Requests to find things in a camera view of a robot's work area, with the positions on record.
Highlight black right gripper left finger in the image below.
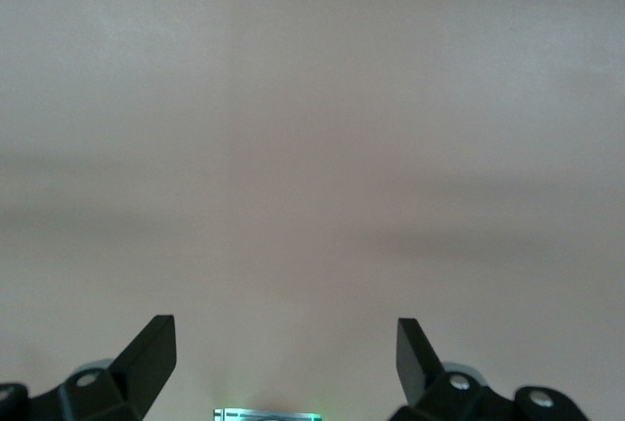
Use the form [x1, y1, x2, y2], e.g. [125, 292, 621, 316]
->
[0, 314, 178, 421]

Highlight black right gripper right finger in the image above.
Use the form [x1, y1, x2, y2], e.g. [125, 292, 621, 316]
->
[390, 316, 595, 421]

